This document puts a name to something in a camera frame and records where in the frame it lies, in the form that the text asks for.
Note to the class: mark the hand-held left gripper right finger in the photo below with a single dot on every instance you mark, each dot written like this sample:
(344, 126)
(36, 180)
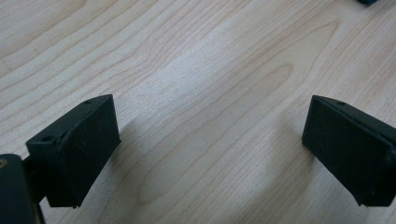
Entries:
(351, 149)

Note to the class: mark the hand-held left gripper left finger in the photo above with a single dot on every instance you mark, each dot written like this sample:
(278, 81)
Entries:
(77, 149)

